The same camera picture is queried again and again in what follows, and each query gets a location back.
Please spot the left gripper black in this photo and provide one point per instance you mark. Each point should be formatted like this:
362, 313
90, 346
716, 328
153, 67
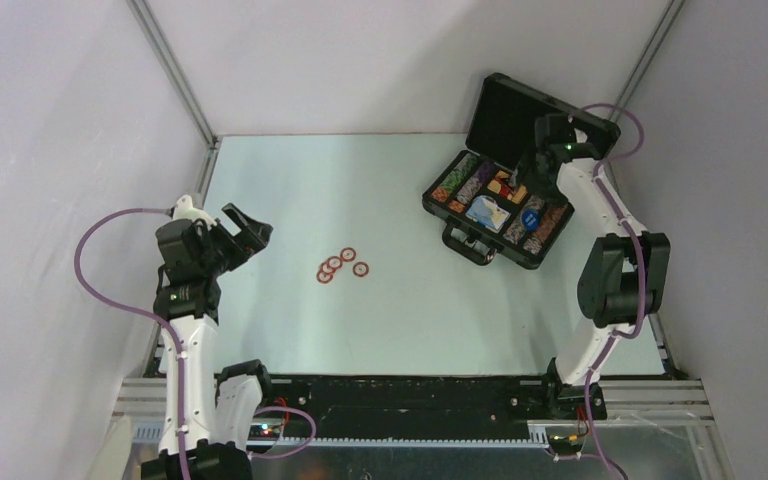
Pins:
256, 234

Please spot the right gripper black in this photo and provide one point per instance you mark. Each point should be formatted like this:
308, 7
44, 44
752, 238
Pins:
528, 161

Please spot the red Texas Hold'em card deck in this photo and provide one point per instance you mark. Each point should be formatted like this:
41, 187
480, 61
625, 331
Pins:
520, 190

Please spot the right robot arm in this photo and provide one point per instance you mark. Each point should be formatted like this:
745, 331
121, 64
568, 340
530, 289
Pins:
623, 279

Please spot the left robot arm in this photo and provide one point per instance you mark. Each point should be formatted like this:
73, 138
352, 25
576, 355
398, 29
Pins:
208, 413

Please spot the black poker set case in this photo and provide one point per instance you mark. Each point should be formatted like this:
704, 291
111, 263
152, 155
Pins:
502, 131

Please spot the purple chip stack row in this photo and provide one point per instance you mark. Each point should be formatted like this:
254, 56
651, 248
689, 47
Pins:
471, 187

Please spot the blue round dealer button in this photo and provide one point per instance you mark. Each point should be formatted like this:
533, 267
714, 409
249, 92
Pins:
530, 219

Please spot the blue card deck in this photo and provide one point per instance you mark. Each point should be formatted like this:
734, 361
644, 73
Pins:
486, 212

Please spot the green chip stack row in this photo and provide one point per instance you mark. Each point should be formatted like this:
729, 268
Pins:
459, 173

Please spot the blue orange chip stack row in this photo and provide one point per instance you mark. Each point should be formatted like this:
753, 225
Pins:
515, 232

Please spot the dark orange chip stack row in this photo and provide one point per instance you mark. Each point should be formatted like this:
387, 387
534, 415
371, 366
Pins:
538, 242

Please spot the red poker chip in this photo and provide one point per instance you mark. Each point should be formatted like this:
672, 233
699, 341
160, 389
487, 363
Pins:
348, 255
324, 277
326, 268
360, 269
336, 262

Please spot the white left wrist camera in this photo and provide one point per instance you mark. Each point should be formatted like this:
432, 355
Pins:
185, 209

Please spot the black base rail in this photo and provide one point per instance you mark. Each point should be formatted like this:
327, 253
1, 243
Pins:
434, 408

